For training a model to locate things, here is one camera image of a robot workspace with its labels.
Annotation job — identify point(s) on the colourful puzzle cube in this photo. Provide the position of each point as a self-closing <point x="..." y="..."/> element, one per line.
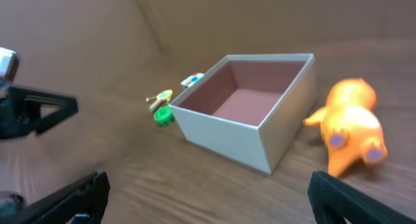
<point x="192" y="79"/>

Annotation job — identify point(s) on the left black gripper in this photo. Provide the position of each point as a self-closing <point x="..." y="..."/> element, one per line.
<point x="24" y="111"/>

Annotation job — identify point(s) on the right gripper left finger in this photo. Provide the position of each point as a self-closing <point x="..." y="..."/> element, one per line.
<point x="83" y="201"/>

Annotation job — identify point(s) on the orange plastic duck toy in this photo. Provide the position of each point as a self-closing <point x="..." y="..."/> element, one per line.
<point x="348" y="127"/>

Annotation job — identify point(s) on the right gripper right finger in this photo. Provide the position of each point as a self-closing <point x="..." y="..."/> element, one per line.
<point x="334" y="201"/>

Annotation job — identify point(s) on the yellow wooden rattle drum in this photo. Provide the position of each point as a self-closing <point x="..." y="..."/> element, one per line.
<point x="164" y="96"/>

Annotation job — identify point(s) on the white open cardboard box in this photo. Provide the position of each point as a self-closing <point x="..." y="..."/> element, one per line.
<point x="249" y="107"/>

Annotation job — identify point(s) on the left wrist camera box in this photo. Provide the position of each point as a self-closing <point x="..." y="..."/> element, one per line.
<point x="9" y="64"/>

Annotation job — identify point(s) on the green round plastic cap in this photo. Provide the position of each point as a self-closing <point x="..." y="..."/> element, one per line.
<point x="163" y="116"/>

